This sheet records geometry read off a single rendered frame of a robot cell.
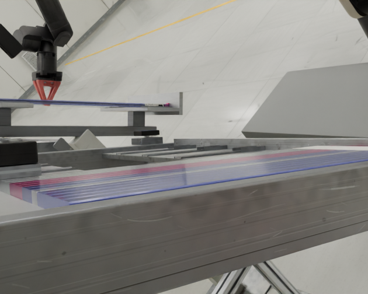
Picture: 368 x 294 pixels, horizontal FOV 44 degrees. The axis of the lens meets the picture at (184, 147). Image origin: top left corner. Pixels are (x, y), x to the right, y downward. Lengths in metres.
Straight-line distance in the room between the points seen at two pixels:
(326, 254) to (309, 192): 1.25
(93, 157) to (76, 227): 0.74
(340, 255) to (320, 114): 0.65
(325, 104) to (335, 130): 0.11
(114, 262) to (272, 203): 0.13
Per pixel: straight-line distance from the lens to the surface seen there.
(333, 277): 1.57
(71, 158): 0.99
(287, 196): 0.37
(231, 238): 0.33
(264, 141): 0.86
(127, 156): 0.91
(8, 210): 0.36
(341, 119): 1.03
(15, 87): 8.65
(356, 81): 1.12
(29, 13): 8.96
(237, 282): 1.32
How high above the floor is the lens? 1.18
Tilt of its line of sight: 25 degrees down
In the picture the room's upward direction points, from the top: 41 degrees counter-clockwise
